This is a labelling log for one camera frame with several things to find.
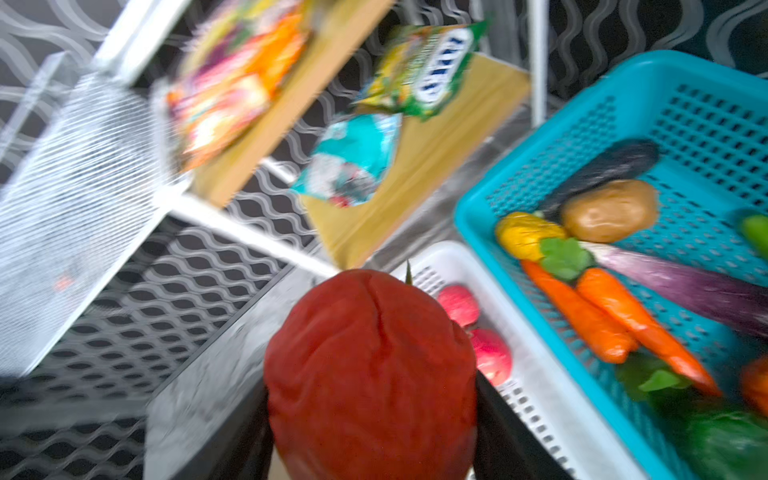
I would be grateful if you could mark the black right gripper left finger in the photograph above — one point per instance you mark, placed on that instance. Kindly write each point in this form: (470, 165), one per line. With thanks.
(241, 448)

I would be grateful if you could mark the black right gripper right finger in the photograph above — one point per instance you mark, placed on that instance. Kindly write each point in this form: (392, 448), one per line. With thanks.
(506, 448)

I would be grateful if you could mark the red tomato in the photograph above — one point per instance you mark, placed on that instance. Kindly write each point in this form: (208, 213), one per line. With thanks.
(368, 378)

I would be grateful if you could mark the teal white snack bag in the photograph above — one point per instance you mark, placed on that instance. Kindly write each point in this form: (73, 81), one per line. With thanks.
(351, 159)

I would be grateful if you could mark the orange snack bag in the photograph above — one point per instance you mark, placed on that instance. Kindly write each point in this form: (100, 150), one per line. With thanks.
(232, 72)

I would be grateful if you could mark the green candy bag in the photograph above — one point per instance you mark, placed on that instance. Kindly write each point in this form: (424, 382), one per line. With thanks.
(422, 68)

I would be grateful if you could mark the white plastic fruit basket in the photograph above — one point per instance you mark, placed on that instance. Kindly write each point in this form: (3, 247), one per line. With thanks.
(540, 391)

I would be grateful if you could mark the red apple back right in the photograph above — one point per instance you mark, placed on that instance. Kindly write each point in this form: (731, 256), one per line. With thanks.
(493, 357)

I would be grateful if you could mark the red apple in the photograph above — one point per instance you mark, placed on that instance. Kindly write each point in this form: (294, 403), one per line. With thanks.
(493, 357)
(460, 304)

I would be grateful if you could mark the orange carrot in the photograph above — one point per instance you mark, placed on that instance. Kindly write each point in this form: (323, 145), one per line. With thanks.
(609, 341)
(607, 293)

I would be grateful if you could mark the red apple back left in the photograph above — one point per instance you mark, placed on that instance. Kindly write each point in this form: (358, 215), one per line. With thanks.
(460, 304)

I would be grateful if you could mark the green bell pepper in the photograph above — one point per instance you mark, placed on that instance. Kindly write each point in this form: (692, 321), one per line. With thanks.
(723, 444)

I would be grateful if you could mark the brown kiwi potato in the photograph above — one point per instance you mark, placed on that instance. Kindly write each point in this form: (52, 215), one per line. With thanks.
(611, 212)

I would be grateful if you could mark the orange bell pepper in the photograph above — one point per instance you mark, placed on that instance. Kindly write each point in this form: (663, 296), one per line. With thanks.
(754, 384)

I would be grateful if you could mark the white wooden two-tier shelf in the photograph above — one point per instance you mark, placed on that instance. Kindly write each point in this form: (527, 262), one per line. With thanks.
(427, 153)

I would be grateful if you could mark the teal plastic vegetable basket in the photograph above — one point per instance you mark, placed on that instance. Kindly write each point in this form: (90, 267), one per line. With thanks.
(710, 123)

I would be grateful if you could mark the white wire wall basket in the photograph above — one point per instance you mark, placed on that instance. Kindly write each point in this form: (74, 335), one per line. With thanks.
(93, 171)

